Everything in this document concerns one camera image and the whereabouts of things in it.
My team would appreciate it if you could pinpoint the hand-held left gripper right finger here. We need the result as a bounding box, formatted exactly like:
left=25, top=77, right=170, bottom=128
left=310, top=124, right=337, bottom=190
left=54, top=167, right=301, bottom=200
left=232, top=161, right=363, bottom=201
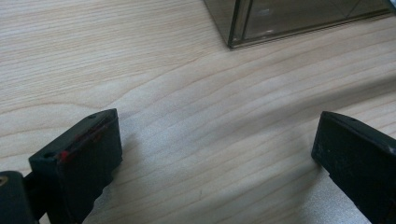
left=311, top=110, right=396, bottom=224

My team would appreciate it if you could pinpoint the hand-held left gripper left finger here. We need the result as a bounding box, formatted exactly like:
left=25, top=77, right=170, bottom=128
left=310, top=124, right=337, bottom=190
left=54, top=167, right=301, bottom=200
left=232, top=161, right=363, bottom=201
left=28, top=108, right=123, bottom=224

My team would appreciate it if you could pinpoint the clear glass box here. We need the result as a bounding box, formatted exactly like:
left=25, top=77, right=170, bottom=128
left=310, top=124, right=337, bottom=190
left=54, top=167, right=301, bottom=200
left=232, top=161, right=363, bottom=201
left=204, top=0, right=396, bottom=50

